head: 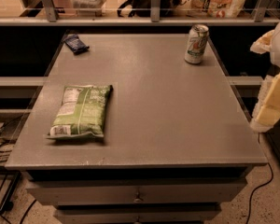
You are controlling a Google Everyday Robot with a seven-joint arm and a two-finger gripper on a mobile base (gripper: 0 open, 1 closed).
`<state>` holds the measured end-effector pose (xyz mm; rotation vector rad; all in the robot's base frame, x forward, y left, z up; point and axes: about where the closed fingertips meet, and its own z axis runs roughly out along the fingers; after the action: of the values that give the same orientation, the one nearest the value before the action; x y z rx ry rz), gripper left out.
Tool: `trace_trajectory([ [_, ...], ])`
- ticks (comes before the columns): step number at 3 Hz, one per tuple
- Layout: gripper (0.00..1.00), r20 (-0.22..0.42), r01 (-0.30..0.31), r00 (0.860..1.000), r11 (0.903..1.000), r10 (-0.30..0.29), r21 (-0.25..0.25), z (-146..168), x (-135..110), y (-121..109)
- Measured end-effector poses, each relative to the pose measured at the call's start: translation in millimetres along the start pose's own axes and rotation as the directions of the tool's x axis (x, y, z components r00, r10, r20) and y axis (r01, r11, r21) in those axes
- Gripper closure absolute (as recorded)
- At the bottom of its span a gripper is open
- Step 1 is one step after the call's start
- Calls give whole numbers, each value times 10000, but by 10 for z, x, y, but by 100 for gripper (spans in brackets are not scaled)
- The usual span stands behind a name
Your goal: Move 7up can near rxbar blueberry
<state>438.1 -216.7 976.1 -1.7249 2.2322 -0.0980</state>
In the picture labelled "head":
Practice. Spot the lower grey drawer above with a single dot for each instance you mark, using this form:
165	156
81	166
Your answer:
137	214

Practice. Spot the clear plastic container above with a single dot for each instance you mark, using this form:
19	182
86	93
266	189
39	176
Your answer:
89	8

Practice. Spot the dark blue rxbar wrapper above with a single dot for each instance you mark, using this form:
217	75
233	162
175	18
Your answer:
75	44

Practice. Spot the black bag behind rail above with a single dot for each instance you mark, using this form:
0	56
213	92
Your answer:
150	8

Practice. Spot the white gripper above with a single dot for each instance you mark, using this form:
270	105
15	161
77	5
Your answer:
267	108

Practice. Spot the metal railing shelf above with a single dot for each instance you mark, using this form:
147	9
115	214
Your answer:
61	13

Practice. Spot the upper grey drawer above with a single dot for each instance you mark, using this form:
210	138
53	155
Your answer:
62	193

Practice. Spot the green chip bag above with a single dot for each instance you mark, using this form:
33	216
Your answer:
82	112

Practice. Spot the grey drawer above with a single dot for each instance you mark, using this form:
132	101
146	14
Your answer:
137	214
62	193

